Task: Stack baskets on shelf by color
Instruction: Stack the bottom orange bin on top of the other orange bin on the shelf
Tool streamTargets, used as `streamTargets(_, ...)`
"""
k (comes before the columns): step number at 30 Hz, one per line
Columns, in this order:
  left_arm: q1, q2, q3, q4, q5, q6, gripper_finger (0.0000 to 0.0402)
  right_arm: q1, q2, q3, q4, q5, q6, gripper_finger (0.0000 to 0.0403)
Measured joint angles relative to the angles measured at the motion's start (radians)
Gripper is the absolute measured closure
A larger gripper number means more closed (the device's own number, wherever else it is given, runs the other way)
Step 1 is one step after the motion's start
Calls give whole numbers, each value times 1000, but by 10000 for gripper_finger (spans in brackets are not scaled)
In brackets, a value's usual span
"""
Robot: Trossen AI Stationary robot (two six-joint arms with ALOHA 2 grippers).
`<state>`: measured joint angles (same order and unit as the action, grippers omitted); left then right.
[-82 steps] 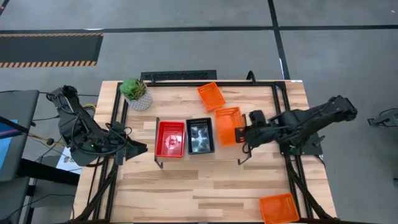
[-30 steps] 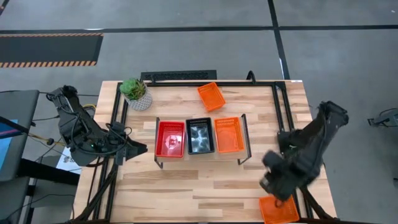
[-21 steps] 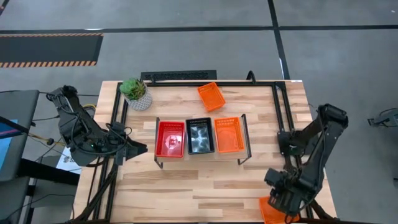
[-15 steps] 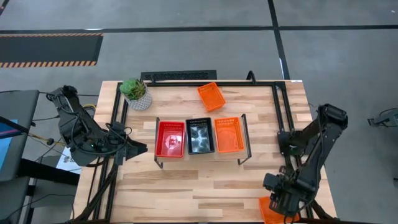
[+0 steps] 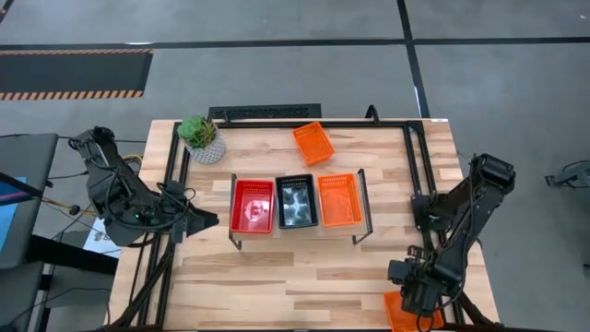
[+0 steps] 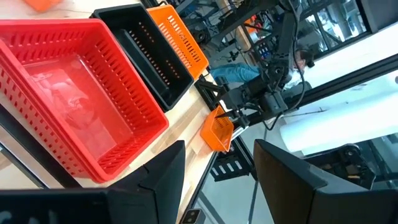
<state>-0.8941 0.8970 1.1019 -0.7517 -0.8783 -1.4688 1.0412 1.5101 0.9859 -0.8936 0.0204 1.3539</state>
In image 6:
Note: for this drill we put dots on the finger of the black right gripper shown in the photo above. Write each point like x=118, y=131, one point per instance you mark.
x=228, y=114
x=243, y=121

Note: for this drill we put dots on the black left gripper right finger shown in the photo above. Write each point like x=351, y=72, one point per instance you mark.
x=280, y=186

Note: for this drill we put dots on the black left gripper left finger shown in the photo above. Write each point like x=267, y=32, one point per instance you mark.
x=155, y=196

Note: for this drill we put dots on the black plastic basket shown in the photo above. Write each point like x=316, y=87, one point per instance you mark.
x=146, y=71

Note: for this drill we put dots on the person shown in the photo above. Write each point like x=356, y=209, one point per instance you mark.
x=233, y=71

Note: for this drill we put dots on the black slotted plate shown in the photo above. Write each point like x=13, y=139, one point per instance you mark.
x=231, y=175

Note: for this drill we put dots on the black mechanical device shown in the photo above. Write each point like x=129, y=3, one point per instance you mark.
x=357, y=168

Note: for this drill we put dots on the small black table camera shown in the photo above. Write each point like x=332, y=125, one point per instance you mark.
x=192, y=217

